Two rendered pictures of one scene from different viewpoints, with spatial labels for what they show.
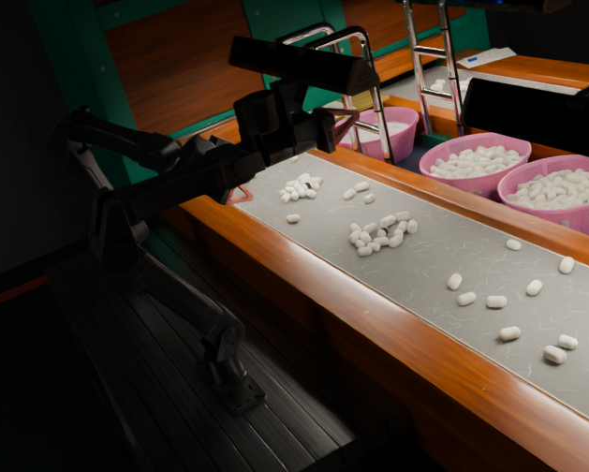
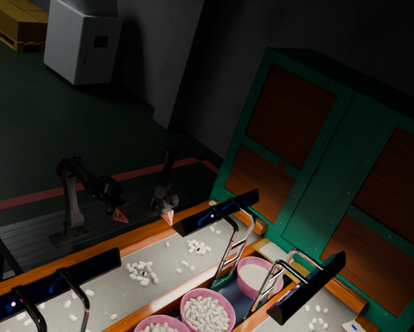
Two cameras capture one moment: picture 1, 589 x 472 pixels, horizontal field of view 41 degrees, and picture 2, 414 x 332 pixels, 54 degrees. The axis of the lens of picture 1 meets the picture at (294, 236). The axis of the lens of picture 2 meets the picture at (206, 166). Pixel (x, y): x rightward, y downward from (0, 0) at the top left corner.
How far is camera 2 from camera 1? 1.80 m
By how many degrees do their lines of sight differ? 49
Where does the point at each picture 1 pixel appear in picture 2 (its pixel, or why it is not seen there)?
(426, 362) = (29, 276)
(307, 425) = (34, 255)
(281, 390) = (58, 249)
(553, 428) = not seen: outside the picture
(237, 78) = (269, 207)
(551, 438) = not seen: outside the picture
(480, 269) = (99, 304)
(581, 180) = not seen: outside the picture
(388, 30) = (346, 270)
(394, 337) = (51, 269)
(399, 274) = (106, 276)
